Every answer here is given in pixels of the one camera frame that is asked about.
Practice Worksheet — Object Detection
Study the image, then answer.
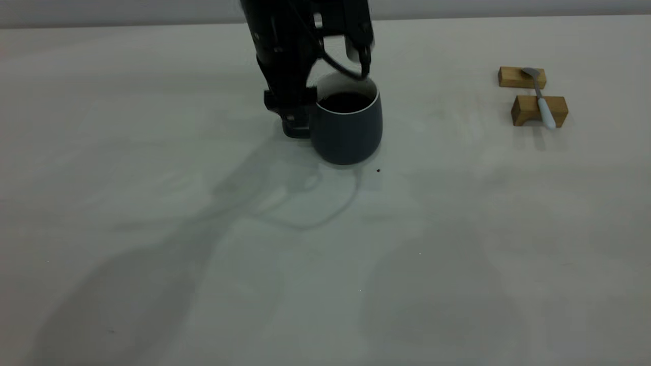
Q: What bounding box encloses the arched wooden block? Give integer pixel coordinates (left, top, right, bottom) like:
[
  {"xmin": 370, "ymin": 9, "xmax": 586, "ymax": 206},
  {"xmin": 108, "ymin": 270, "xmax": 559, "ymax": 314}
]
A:
[{"xmin": 511, "ymin": 95, "xmax": 569, "ymax": 128}]

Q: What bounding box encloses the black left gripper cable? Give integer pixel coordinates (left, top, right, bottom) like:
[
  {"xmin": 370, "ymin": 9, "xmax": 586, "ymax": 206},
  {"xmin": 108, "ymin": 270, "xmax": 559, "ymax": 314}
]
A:
[{"xmin": 315, "ymin": 36, "xmax": 370, "ymax": 81}]

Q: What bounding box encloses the flat wooden block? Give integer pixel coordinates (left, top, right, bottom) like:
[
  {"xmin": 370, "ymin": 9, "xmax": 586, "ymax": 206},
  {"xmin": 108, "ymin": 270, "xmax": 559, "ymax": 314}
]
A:
[{"xmin": 498, "ymin": 67, "xmax": 547, "ymax": 90}]

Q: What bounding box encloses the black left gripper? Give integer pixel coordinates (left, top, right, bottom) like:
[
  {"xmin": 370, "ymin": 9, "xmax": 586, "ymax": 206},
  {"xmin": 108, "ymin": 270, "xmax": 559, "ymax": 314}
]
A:
[{"xmin": 240, "ymin": 0, "xmax": 323, "ymax": 139}]

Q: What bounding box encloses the metal spoon with pale handle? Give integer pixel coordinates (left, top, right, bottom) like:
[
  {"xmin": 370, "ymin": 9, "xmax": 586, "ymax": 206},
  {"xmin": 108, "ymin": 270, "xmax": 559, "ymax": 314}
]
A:
[{"xmin": 521, "ymin": 68, "xmax": 556, "ymax": 131}]

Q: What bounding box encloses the dark grey ceramic mug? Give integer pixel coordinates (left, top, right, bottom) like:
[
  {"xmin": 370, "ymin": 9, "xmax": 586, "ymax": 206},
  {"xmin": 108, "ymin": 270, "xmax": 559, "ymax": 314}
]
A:
[{"xmin": 310, "ymin": 71, "xmax": 383, "ymax": 166}]

